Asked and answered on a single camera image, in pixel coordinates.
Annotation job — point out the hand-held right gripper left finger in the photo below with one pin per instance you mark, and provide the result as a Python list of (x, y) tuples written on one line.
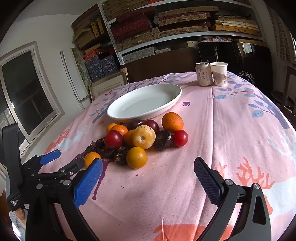
[(89, 183)]

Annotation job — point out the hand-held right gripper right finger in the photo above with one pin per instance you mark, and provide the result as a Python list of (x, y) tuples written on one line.
[(208, 183)]

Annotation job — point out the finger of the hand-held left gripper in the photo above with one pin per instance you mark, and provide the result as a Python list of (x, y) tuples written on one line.
[(71, 167), (49, 156)]

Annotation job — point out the small orange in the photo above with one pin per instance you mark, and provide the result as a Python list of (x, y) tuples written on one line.
[(90, 159), (129, 138), (110, 127)]

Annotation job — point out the dark water chestnut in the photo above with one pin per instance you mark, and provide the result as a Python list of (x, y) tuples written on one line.
[(89, 149), (106, 153), (135, 124), (99, 143), (120, 155), (163, 140)]

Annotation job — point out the yellow-orange round orange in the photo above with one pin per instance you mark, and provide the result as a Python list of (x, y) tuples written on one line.
[(136, 157)]

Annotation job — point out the greenish orange tangerine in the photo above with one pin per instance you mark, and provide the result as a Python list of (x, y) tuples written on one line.
[(119, 129)]

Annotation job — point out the large orange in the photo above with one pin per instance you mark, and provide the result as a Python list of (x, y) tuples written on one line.
[(172, 121)]

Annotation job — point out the yellow round fruit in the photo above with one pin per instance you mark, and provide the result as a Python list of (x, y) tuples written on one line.
[(143, 136)]

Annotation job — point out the white oval plate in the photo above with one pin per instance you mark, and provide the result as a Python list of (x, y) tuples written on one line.
[(143, 104)]

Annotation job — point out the window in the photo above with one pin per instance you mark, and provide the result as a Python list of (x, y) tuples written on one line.
[(23, 92)]

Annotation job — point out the white wooden strip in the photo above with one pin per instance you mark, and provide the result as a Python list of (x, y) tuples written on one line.
[(69, 76)]

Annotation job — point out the white framed panel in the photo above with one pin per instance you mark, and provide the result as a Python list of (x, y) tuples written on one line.
[(108, 85)]

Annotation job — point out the green patterned board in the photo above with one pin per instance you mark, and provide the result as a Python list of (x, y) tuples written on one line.
[(81, 67)]

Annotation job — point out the stack of blue patterned boxes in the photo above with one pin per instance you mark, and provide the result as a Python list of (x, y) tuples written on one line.
[(101, 63)]

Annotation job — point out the white drink can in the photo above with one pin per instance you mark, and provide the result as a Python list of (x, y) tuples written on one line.
[(203, 75)]

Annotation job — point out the white paper cup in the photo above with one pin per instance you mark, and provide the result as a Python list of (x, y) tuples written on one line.
[(219, 74)]

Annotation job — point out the dark wooden chair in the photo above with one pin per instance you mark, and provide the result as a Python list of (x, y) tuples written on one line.
[(288, 88)]

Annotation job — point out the brown wooden cabinet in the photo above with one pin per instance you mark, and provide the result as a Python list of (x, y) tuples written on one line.
[(161, 64)]

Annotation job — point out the stack of brown wooden boxes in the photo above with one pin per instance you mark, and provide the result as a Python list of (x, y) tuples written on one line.
[(87, 32)]

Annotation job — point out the black glossy cabinet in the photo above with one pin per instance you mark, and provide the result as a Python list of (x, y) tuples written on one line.
[(242, 58)]

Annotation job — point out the white metal shelf rack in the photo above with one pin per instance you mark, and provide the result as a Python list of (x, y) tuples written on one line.
[(180, 38)]

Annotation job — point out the stack of woven flat boxes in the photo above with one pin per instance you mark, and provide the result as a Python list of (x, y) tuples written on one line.
[(138, 25)]

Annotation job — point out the lattice patterned curtain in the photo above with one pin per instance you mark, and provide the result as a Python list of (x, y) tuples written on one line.
[(284, 34)]

